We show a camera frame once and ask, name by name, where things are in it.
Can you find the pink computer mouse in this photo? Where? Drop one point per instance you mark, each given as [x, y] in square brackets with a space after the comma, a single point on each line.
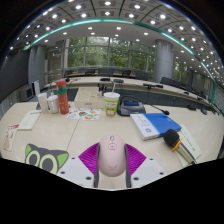
[112, 156]

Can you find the white printed booklet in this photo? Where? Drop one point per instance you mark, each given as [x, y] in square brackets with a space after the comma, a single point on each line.
[29, 120]

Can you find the red and white leaflet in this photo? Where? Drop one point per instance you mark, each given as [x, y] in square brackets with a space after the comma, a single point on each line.
[10, 137]

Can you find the white booklet under microphone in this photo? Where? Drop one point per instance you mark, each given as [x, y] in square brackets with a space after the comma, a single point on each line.
[192, 143]

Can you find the colourful sticker sheet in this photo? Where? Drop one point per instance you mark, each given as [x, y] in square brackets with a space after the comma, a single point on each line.
[83, 114]

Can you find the black handheld microphone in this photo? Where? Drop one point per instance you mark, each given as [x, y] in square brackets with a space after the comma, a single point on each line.
[171, 137]

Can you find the white lidded mug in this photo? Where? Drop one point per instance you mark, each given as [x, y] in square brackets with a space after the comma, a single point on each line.
[53, 105]

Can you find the paper cup with straw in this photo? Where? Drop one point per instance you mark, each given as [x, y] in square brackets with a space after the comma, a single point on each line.
[111, 104]

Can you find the beige cardboard box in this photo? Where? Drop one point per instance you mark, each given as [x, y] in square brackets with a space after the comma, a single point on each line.
[88, 99]

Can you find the black table microphone unit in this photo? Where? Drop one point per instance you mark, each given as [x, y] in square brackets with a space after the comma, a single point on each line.
[152, 85]

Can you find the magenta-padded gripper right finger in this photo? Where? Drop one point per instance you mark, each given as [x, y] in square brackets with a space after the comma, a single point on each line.
[136, 159]

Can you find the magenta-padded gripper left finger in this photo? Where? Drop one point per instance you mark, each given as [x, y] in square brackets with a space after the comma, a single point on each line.
[88, 158]

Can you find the blue and white book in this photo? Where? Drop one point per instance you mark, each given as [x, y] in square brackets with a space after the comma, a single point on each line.
[156, 124]

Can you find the cat-face mouse pad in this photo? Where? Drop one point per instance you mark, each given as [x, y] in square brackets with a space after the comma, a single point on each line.
[46, 160]

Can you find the ceiling lights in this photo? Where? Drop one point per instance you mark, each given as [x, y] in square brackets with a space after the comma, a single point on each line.
[78, 6]

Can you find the row of dark chairs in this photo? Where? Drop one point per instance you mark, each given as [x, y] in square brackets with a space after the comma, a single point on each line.
[140, 75]

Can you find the black gooseneck conference microphone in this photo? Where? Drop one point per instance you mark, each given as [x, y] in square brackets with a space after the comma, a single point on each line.
[130, 107]

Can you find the red drink bottle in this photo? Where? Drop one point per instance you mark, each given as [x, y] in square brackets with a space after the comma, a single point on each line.
[63, 98]

